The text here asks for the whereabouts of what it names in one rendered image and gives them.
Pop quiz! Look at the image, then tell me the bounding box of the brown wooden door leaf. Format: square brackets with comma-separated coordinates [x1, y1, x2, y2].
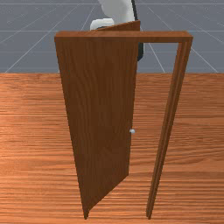
[54, 19, 142, 221]

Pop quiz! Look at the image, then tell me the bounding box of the brown wooden door frame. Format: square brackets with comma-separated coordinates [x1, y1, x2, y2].
[53, 30, 194, 221]

